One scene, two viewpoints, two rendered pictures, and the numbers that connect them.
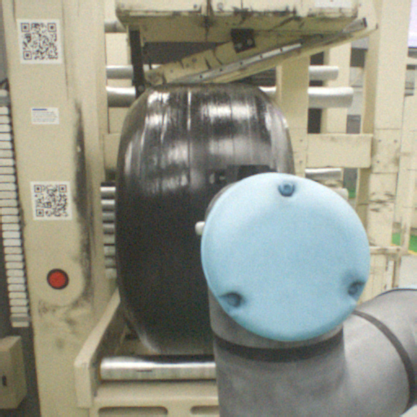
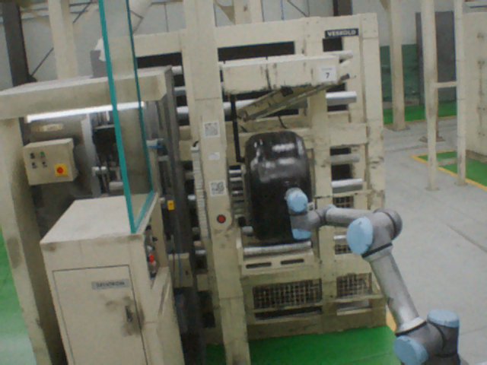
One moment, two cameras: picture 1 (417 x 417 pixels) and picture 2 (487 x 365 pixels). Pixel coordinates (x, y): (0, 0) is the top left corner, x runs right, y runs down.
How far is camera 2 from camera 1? 2.02 m
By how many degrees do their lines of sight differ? 5
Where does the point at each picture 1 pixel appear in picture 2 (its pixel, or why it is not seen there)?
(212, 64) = (271, 103)
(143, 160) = (259, 175)
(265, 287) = (295, 205)
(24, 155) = (206, 172)
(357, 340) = (311, 214)
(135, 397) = (259, 259)
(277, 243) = (296, 201)
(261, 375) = (296, 217)
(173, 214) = (272, 192)
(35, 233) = (211, 201)
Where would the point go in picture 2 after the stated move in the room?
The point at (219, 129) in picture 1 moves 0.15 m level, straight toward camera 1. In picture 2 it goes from (283, 161) to (284, 169)
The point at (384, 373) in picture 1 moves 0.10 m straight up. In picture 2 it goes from (315, 217) to (313, 194)
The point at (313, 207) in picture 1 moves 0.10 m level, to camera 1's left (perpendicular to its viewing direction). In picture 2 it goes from (300, 196) to (274, 199)
